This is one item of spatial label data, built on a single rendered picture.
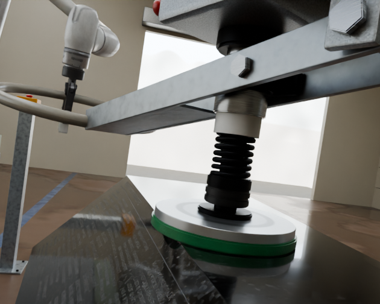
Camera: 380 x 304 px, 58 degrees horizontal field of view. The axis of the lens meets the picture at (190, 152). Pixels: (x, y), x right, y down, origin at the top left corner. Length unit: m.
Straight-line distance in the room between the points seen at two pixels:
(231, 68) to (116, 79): 6.87
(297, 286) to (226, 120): 0.24
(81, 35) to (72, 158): 6.13
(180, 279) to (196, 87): 0.27
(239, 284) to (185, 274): 0.06
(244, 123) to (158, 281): 0.24
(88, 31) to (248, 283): 1.06
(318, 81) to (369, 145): 8.83
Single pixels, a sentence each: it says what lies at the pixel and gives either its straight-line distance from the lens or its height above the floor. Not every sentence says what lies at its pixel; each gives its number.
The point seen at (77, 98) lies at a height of 1.05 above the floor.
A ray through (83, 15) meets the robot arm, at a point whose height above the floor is 1.32.
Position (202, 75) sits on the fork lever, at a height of 1.05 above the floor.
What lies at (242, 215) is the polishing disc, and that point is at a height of 0.86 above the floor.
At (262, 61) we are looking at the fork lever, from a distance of 0.44.
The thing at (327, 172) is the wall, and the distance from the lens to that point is 8.72.
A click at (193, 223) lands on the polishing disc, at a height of 0.85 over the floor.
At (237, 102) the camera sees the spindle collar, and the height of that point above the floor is 1.02.
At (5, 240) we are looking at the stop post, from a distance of 2.46.
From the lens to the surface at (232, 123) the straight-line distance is 0.49.
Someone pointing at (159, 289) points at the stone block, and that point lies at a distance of 0.40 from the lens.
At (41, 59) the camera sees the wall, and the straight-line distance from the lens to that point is 7.51.
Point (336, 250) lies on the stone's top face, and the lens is 0.57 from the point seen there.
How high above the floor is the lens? 0.96
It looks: 2 degrees down
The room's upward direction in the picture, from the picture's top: 8 degrees clockwise
